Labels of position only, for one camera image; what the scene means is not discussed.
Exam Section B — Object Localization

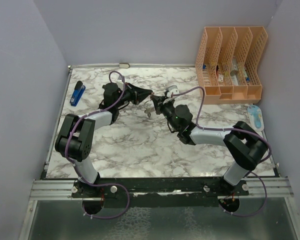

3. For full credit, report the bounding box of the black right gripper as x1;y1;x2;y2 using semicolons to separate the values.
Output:
151;95;179;132

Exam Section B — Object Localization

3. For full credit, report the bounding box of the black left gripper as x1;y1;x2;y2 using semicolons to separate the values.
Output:
115;82;153;109

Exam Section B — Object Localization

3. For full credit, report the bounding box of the silver keyring with clips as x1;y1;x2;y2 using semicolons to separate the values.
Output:
144;100;155;119

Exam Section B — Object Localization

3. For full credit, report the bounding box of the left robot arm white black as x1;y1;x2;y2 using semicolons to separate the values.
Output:
55;82;153;198

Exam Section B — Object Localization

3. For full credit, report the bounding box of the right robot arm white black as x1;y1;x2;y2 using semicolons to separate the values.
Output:
150;95;270;196

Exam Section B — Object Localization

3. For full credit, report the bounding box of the white clip on back edge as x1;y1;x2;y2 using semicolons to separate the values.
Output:
118;62;130;69

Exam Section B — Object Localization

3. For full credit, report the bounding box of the blue black stapler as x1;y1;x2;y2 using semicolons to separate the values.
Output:
69;80;86;107

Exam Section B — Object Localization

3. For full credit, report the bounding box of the orange plastic file organizer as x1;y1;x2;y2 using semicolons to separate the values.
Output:
195;26;268;105

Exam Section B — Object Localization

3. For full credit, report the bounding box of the blue item in blister pack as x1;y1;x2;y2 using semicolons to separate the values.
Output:
247;105;264;132

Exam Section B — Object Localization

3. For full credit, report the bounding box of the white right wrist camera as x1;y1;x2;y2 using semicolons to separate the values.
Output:
164;85;180;100

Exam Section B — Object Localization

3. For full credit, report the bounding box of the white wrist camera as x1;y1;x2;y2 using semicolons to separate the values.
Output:
164;85;180;100
116;77;125;90

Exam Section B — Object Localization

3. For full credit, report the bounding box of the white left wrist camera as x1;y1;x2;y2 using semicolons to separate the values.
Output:
116;77;125;90

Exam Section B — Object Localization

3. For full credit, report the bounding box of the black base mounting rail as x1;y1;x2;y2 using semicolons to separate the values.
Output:
71;177;249;208

